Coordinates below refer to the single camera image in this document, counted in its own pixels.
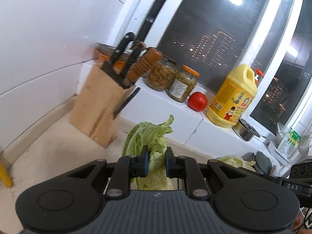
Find pale napa cabbage leaves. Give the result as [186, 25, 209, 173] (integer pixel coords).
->
[122, 115, 174, 191]

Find black kitchen scissors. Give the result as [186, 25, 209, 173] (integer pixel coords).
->
[113, 87, 141, 119]

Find green white sachet packet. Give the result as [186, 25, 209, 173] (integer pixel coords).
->
[277, 128, 301, 160]

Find cabbage head by sink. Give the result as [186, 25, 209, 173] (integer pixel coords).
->
[217, 155, 256, 172]

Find red tomato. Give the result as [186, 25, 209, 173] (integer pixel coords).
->
[187, 91, 208, 112]

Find small steel cup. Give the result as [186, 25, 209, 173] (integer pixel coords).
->
[232, 119, 261, 142]

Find wooden knife block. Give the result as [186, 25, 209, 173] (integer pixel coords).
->
[69, 64, 134, 147]

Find pickle jar orange lid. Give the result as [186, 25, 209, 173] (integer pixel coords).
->
[166, 65, 200, 103]

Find pickle jar dark lid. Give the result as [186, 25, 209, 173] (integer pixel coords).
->
[146, 56, 178, 91]

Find yellow dish soap bottle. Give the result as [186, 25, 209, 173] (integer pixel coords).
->
[206, 64, 258, 128]

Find metal bowl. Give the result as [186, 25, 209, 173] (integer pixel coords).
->
[95, 42, 137, 63]

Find yellow gas pipe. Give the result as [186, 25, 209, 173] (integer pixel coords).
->
[0, 163, 13, 188]

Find wooden handled knife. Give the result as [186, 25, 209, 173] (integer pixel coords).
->
[123, 48, 163, 87]

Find black handled knife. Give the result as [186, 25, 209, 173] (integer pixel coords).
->
[101, 32, 136, 88]

